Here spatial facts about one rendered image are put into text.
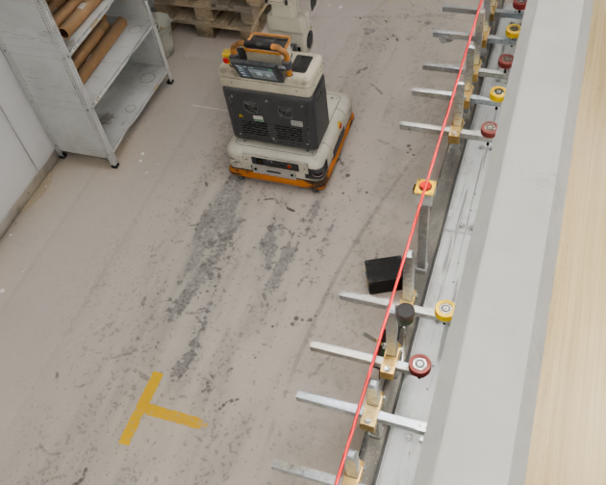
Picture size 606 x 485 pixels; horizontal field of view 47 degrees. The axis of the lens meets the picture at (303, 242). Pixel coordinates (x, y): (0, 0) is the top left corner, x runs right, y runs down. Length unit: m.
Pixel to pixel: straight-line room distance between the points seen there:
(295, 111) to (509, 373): 3.22
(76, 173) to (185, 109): 0.87
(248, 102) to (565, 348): 2.24
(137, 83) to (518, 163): 4.33
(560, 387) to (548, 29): 1.60
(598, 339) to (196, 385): 1.95
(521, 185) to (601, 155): 2.33
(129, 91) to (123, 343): 1.94
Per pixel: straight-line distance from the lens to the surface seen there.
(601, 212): 3.05
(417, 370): 2.53
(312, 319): 3.72
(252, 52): 3.84
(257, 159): 4.17
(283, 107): 3.93
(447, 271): 3.11
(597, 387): 2.60
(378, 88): 4.92
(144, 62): 5.29
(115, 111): 4.97
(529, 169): 0.97
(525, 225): 0.90
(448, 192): 3.29
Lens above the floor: 3.15
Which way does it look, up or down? 52 degrees down
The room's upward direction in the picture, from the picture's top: 10 degrees counter-clockwise
